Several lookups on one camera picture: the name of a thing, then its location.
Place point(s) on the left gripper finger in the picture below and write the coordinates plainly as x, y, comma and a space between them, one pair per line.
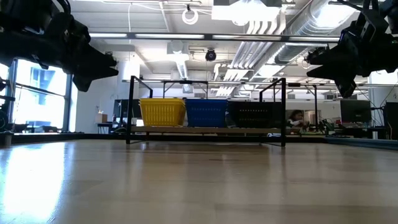
96, 60
90, 77

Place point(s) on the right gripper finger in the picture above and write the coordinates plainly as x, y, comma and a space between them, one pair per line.
335, 56
342, 76

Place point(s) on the blue plastic basket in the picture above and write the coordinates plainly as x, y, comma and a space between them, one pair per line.
206, 103
206, 100
206, 117

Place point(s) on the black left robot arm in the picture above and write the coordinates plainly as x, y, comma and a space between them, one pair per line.
18, 40

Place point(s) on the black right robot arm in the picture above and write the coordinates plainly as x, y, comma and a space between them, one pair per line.
392, 12

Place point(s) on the black computer monitor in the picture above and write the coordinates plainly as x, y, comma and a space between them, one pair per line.
121, 109
356, 111
392, 121

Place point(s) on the black metal rack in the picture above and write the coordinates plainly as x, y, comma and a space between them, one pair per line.
301, 84
186, 82

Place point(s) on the small beige box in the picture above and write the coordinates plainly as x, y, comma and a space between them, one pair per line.
101, 118

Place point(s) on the large window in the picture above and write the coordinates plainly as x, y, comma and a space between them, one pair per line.
40, 109

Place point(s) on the person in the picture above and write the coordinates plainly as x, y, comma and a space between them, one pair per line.
297, 118

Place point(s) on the blue-grey metal cart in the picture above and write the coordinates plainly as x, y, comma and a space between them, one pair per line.
363, 143

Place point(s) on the long linear ceiling light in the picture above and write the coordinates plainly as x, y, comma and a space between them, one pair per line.
171, 36

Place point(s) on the white ceiling pipe bundle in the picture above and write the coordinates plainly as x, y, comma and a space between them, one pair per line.
252, 53

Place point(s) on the black wheeled equipment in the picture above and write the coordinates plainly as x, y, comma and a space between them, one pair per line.
3, 119

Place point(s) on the silver ventilation duct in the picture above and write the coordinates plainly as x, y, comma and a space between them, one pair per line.
311, 28

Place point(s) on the black metal rig frame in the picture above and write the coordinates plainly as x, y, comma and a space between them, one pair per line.
62, 137

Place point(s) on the white ceiling vent duct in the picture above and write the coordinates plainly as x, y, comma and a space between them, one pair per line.
182, 67

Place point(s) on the wooden shelf black metal frame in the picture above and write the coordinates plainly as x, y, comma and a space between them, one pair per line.
202, 130

